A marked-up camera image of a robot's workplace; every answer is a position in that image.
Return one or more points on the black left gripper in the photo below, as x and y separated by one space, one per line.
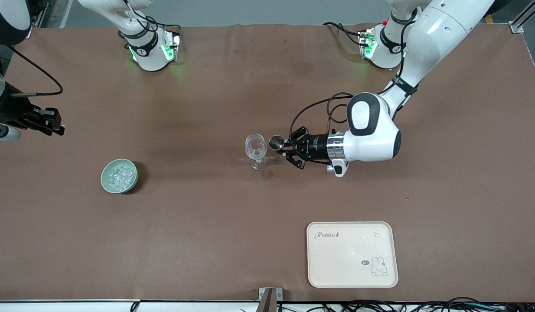
316 146

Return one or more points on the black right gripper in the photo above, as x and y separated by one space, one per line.
12 112

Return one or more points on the steel double jigger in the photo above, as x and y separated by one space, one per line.
276 142

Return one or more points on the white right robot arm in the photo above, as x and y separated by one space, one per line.
152 63

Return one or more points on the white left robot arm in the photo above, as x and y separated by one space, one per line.
371 130

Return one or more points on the clear wine glass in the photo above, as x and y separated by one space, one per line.
256 147

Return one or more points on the clear ice cube pile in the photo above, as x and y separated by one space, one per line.
120 177

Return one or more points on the green ceramic bowl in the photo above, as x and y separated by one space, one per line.
131 187

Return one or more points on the cream rabbit print tray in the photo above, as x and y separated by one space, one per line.
345 260

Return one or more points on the brown table mat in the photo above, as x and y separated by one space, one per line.
207 242

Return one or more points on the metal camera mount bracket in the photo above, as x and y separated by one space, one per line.
269 299

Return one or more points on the aluminium frame profile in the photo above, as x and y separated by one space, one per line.
516 27

